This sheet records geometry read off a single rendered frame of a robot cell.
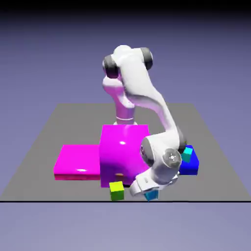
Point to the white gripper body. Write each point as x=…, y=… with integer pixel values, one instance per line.
x=140, y=184

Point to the small blue cube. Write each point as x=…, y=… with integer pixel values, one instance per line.
x=152, y=195

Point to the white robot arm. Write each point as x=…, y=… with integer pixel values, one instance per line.
x=137, y=78

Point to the small yellow-green cube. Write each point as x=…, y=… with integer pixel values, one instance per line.
x=117, y=190

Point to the small cyan cube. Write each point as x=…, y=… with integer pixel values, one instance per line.
x=187, y=154

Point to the large tall magenta box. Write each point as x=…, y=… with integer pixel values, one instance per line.
x=119, y=153

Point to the large blue box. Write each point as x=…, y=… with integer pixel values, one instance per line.
x=191, y=166

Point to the large flat magenta box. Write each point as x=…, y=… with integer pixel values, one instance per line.
x=78, y=161

